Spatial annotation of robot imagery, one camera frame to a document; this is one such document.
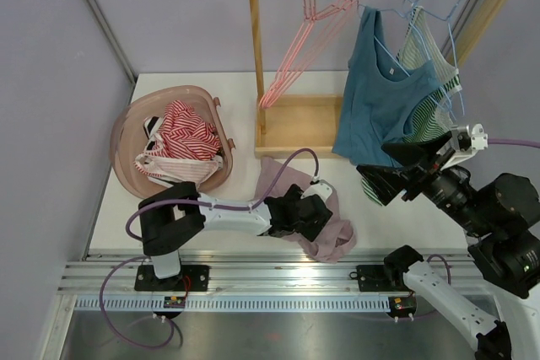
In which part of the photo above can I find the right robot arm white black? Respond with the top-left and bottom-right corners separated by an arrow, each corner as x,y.
357,125 -> 539,359

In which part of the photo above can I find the white slotted cable duct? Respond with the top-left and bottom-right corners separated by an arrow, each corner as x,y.
75,295 -> 390,313

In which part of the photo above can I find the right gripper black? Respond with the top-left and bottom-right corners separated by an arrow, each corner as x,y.
357,129 -> 493,235

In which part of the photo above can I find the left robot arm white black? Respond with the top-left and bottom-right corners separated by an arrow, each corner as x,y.
134,181 -> 332,292

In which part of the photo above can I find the green white striped tank top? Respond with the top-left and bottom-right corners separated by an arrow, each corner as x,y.
360,4 -> 463,207

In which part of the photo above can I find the red white striped tank top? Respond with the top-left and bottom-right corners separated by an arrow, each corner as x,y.
133,100 -> 224,185

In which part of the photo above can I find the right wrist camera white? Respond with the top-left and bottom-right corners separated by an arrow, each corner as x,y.
438,123 -> 488,169

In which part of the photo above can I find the purple cable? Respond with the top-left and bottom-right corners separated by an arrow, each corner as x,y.
349,138 -> 540,321
100,148 -> 320,351

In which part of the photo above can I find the mauve pink tank top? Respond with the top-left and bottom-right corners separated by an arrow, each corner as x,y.
254,157 -> 357,263

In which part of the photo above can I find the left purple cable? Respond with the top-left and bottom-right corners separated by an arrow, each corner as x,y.
100,148 -> 320,351

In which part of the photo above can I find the pink translucent plastic basin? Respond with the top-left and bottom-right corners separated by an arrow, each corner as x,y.
109,85 -> 235,199

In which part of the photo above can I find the pink wire hanger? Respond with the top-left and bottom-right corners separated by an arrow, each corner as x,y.
267,0 -> 360,106
263,0 -> 355,109
257,0 -> 351,109

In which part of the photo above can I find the black white striped tank top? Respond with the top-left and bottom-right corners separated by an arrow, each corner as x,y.
143,116 -> 164,139

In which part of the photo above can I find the wooden clothes rack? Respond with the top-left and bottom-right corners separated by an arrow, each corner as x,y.
249,0 -> 507,159

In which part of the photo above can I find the aluminium mounting rail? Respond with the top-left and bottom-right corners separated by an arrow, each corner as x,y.
58,249 -> 486,293

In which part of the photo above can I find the teal blue tank top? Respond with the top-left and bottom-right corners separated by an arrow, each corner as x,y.
332,7 -> 440,167

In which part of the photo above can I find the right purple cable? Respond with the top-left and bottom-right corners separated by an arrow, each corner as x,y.
349,138 -> 540,321

